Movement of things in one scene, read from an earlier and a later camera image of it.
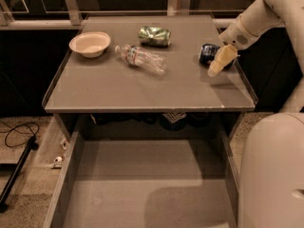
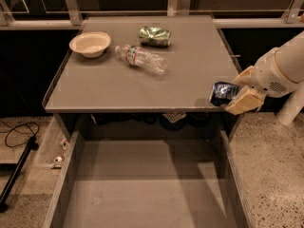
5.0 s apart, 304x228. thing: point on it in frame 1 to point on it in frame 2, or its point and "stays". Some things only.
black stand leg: x=31 y=145 stays
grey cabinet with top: x=149 y=78 stays
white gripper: x=235 y=35 to x=268 y=76
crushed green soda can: x=155 y=36 stays
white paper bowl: x=90 y=44 stays
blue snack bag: x=207 y=53 to x=222 y=93
